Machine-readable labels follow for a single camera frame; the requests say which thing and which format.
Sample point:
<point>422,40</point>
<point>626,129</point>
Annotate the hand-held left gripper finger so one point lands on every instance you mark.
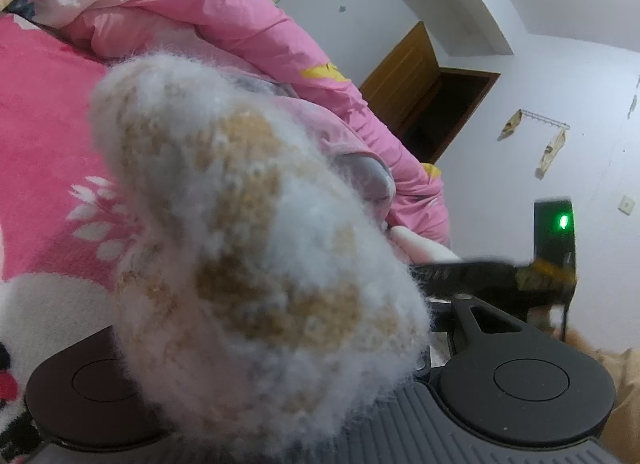
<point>462,329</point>

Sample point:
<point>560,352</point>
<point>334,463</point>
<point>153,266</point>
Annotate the pink printed quilt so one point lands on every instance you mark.
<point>200,9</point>

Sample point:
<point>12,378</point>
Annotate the brown wooden door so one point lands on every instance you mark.
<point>400,74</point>

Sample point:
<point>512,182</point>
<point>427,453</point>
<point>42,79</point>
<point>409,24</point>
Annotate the folded cream garment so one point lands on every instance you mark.
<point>425,246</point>

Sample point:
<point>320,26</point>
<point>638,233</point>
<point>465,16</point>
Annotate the pink floral bed sheet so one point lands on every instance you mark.
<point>40,119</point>

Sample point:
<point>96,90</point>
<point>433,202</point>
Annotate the beige white checked coat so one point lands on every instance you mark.
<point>240,244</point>

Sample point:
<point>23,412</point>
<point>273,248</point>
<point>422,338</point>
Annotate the white wall hook rack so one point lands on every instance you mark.
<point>545,119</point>

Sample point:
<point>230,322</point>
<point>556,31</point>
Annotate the white wall outlet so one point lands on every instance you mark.
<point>626,205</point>

